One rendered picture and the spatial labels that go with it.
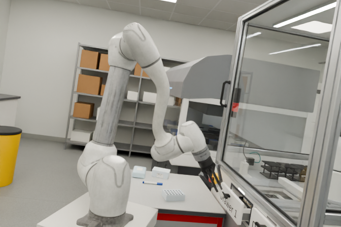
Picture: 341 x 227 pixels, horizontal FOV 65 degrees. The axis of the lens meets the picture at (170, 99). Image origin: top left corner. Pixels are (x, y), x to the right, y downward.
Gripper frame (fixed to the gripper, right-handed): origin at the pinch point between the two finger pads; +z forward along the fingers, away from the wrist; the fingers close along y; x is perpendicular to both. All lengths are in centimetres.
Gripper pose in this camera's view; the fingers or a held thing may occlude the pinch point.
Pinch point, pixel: (219, 190)
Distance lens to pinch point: 154.2
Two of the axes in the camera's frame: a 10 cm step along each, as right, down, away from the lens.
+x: -1.5, -0.7, 9.9
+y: 8.9, -4.5, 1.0
